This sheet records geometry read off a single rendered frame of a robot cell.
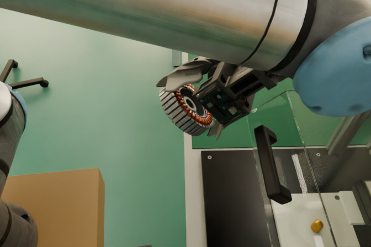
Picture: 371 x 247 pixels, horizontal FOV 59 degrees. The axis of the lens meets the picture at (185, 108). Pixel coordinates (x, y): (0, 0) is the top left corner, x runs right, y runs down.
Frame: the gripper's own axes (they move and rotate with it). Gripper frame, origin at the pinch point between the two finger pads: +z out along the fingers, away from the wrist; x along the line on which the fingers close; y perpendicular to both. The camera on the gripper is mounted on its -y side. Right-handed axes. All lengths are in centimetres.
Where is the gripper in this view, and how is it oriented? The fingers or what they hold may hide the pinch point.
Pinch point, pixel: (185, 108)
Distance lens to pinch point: 58.9
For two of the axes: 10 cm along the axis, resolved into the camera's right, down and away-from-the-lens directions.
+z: -6.5, 4.3, 6.3
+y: -3.2, 6.0, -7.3
